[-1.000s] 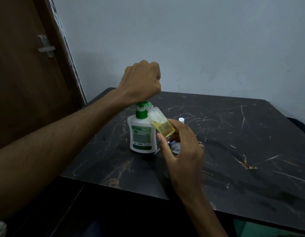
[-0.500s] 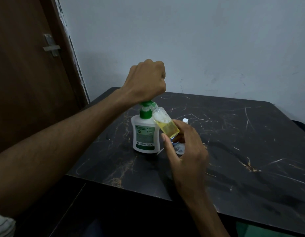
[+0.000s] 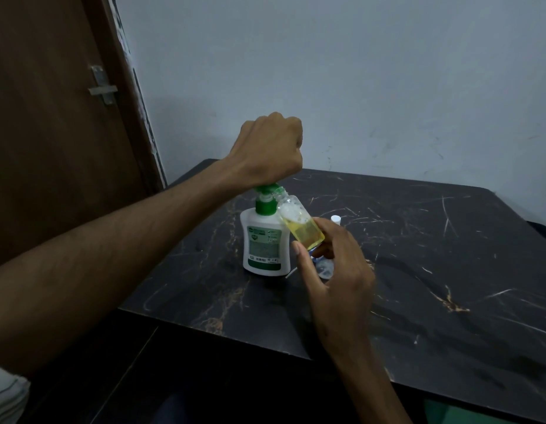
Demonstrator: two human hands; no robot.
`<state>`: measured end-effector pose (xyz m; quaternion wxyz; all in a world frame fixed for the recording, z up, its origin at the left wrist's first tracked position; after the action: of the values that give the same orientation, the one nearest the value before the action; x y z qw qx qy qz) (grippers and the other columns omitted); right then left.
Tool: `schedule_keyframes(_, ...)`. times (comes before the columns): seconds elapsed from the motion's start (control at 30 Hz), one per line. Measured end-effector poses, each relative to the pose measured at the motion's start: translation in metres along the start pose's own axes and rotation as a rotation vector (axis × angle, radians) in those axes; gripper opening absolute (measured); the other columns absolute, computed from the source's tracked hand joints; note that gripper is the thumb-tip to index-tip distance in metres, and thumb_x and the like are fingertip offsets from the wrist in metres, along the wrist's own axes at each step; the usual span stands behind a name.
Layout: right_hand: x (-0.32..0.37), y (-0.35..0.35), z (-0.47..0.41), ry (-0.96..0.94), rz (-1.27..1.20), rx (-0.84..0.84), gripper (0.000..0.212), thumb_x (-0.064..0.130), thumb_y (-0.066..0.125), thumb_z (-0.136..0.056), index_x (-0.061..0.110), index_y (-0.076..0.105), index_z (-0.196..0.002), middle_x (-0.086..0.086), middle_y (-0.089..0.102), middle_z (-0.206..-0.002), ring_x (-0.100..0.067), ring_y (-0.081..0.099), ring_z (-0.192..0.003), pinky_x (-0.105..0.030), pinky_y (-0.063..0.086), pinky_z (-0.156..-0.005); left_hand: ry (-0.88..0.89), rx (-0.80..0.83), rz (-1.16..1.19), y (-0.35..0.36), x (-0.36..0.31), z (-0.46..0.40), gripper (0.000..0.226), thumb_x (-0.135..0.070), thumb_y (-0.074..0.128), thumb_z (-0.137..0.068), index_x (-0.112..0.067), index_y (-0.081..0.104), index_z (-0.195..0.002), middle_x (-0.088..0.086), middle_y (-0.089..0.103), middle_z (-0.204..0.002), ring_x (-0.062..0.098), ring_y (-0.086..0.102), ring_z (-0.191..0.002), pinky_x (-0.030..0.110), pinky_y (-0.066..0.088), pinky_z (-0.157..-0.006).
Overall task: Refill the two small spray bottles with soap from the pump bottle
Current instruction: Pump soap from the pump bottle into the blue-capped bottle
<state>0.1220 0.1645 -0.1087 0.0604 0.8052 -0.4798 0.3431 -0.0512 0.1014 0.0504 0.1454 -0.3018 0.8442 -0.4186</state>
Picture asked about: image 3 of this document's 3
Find person's right hand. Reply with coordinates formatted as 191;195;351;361
291;217;378;361

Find person's left hand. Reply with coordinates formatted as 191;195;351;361
226;111;305;190

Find small clear bottle white cap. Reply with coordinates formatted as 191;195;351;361
312;214;343;281

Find white green hand sanitizer bottle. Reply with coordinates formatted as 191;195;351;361
239;183;292;277

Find person's right forearm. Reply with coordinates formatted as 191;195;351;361
334;339;413;424

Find person's left forearm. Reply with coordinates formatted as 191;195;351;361
0;155;256;380

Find person's blue trousers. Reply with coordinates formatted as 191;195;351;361
156;392;186;424

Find person's white sleeve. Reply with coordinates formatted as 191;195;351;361
0;364;31;424

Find green cloth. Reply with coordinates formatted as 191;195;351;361
422;399;521;424

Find metal door latch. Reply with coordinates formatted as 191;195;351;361
88;65;119;105

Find brown wooden door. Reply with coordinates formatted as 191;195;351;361
0;0;167;270

